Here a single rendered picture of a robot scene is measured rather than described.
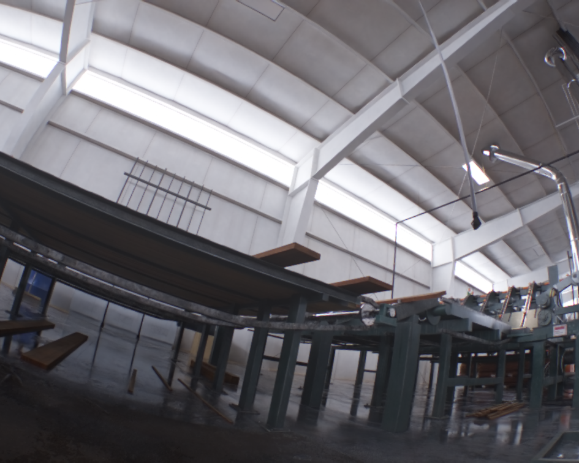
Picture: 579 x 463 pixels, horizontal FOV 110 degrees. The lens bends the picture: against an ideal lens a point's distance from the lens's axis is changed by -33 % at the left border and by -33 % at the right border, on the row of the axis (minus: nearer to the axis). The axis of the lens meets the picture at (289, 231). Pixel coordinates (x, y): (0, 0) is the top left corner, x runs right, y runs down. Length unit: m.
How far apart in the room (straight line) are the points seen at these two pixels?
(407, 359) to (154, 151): 7.79
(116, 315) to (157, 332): 0.95
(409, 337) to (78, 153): 8.12
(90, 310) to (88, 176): 3.36
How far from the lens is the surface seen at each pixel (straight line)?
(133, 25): 8.55
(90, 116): 9.14
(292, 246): 1.26
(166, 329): 6.85
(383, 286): 1.64
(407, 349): 2.07
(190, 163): 8.58
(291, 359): 1.64
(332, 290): 1.65
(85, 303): 6.83
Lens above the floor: 0.41
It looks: 24 degrees up
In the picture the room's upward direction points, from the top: 12 degrees clockwise
